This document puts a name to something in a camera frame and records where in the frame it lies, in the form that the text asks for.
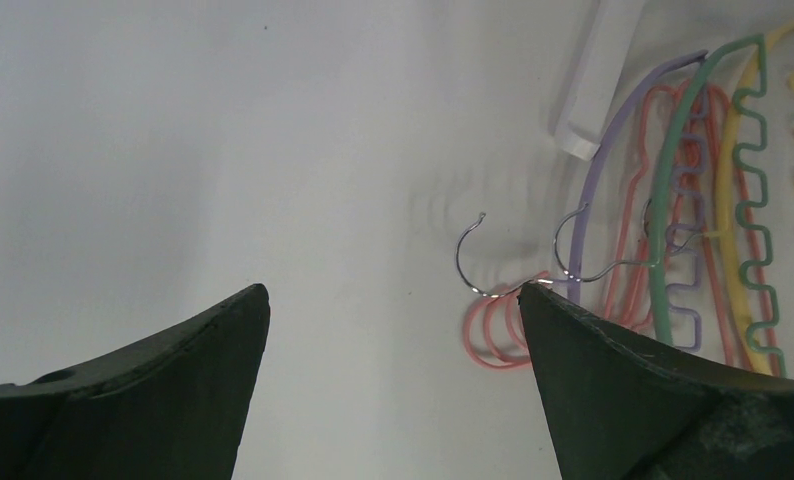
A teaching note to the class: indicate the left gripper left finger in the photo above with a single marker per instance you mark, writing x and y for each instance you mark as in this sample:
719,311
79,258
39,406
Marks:
170,406

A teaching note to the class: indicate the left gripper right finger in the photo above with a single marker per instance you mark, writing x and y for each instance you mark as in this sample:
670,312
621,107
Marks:
620,405

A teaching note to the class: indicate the pink wire hanger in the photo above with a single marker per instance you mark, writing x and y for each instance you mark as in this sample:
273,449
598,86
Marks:
493,333

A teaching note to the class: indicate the white clothes rack frame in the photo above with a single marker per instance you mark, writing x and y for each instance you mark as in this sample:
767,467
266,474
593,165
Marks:
597,68

